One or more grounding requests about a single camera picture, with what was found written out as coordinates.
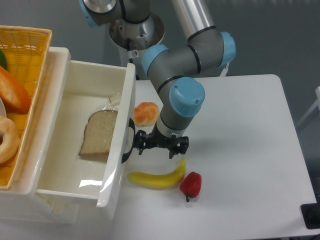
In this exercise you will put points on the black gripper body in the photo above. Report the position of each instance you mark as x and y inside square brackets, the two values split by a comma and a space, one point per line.
[157, 140]

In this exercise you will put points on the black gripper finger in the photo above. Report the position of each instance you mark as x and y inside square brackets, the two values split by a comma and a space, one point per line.
[141, 141]
[178, 145]

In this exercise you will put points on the white drawer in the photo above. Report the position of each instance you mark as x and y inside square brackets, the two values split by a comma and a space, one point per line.
[65, 174]

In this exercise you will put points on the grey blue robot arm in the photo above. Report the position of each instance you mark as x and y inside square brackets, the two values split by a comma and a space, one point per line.
[171, 72]

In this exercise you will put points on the white drawer cabinet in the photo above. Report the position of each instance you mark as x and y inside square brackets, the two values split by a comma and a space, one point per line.
[21, 202]

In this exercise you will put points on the orange knotted bread roll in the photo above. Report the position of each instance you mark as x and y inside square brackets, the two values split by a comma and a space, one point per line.
[146, 114]

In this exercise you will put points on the red bell pepper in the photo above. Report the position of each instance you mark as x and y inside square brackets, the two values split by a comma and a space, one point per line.
[191, 186]

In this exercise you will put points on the yellow banana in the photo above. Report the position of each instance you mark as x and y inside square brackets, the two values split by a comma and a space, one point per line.
[156, 181]

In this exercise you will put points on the bagged bread slice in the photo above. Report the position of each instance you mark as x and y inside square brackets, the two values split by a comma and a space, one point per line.
[99, 130]

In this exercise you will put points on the beige bagel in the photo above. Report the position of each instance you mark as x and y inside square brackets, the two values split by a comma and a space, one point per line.
[10, 139]

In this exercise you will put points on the orange baguette loaf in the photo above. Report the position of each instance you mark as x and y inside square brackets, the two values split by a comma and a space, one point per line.
[15, 97]

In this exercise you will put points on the black device at edge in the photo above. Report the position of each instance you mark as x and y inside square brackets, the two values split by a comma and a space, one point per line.
[311, 215]

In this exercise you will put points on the yellow wicker basket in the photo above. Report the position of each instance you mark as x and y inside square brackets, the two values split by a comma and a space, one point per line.
[25, 50]

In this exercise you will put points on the green vegetable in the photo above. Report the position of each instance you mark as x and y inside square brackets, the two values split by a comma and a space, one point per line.
[3, 60]

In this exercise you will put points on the white frame at right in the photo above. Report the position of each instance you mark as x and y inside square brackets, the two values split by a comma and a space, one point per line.
[310, 114]

